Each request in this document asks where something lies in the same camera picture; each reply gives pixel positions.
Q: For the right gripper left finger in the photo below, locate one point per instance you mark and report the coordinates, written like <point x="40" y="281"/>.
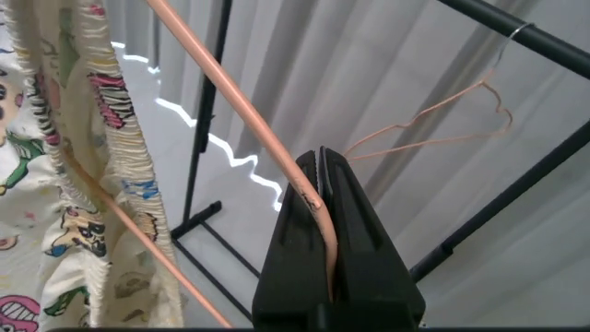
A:
<point x="281" y="276"/>

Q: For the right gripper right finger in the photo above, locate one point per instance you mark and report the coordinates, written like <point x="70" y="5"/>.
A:
<point x="378" y="286"/>

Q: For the pink clothes hanger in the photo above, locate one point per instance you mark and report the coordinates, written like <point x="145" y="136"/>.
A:
<point x="415" y="148"/>
<point x="243" y="110"/>

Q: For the cream printed garment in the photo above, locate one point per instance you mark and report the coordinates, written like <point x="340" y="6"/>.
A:
<point x="69" y="230"/>

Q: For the black clothes rack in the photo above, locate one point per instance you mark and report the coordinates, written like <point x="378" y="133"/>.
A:
<point x="553" y="46"/>

